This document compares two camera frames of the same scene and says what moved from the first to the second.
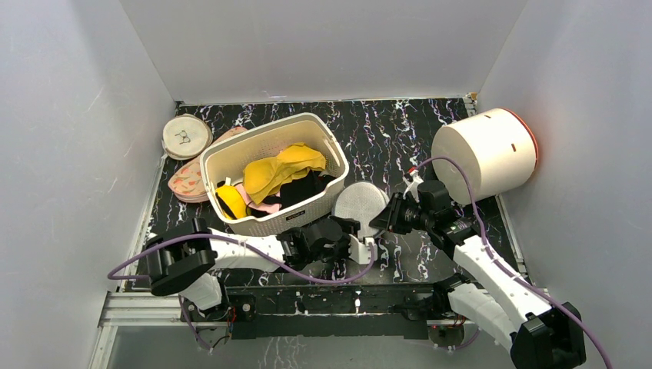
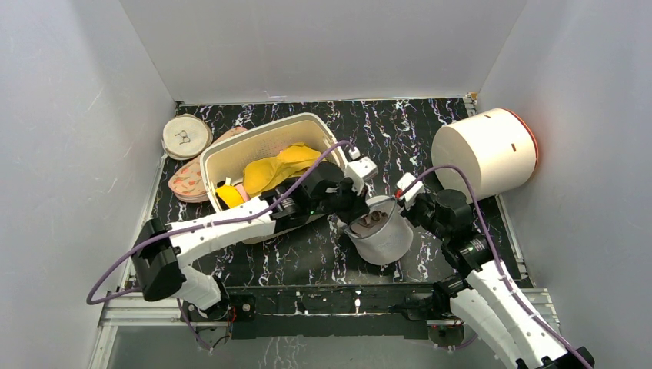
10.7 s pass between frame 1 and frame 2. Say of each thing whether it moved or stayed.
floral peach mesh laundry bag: stayed
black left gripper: moved
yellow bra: stayed
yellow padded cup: stayed
